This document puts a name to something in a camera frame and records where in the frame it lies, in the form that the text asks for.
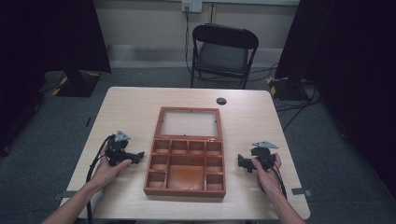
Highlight person's right hand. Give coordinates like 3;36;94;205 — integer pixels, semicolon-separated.
250;152;283;196

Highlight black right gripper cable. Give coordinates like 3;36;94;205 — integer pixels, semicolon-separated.
270;163;289;200

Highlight black stand base striped tape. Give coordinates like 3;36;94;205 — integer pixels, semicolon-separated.
50;69;103;98
265;76;310;102

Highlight white wall outlet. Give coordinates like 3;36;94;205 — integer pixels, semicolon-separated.
181;0;204;14

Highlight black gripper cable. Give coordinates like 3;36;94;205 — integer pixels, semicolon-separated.
85;133;116;224
270;163;289;200

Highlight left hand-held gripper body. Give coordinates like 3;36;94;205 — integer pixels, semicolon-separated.
105;129;133;167

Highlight person's left hand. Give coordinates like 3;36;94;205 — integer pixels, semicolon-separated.
89;142;133;191

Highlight black curtain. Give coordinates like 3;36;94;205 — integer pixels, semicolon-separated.
0;0;113;157
275;0;396;200

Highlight black wall outlet cable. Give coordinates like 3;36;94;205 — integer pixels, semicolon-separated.
184;8;195;76

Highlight black folding chair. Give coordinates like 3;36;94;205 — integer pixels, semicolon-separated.
190;22;261;91

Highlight wooden compartment box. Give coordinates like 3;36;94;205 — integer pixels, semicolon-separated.
143;105;227;199

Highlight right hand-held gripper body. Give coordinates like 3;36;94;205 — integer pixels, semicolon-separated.
249;140;279;173

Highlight black floor cables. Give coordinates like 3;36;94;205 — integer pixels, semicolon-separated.
248;63;322;133

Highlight grey tape strip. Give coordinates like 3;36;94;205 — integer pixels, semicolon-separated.
290;187;314;198
51;189;79;202

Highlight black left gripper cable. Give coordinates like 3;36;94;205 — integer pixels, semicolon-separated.
85;133;116;224

